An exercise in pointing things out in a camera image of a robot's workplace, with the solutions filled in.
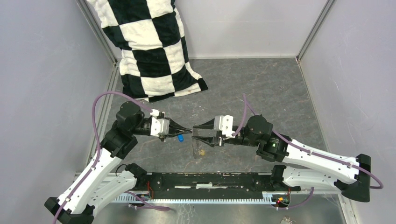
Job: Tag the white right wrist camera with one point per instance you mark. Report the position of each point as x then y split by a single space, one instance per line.
224 124

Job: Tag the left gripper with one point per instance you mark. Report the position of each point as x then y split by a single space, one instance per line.
174 126

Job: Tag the metal key organizer plate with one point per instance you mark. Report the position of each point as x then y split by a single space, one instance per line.
196 145

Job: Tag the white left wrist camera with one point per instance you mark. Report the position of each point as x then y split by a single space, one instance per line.
155 125

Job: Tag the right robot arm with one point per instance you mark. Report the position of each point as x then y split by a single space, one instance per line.
303 165

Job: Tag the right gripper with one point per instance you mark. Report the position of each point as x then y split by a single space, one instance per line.
218 141

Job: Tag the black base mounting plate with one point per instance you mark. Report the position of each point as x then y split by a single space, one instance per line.
197 186

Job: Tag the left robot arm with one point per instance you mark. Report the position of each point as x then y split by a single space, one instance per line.
85 198

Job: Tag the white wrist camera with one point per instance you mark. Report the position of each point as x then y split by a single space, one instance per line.
224 124
155 125

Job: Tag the black white checkered blanket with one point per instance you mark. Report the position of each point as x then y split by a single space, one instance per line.
150 34

